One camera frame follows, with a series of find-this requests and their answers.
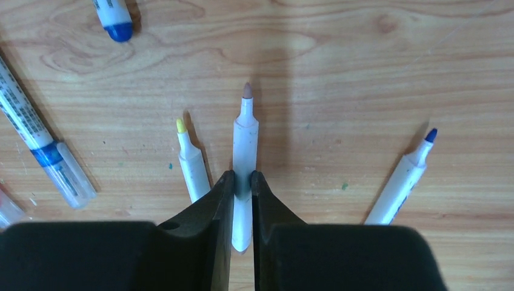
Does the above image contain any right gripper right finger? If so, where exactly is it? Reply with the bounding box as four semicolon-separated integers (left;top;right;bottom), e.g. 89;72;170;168
251;171;447;290

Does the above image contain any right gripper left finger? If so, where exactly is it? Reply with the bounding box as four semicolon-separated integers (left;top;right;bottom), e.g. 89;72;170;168
1;171;235;290

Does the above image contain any yellow tip pen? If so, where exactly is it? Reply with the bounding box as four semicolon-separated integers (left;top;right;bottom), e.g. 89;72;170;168
176;118;211;203

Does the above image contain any white pen brown cap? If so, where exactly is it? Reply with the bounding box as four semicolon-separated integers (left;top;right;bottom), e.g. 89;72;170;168
232;83;259;253

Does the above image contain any blue cap marker pen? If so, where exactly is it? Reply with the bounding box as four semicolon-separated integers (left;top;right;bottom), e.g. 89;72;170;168
1;60;96;209

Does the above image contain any green cap marker pen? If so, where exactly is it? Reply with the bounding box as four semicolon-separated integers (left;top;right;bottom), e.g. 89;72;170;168
92;0;133;43

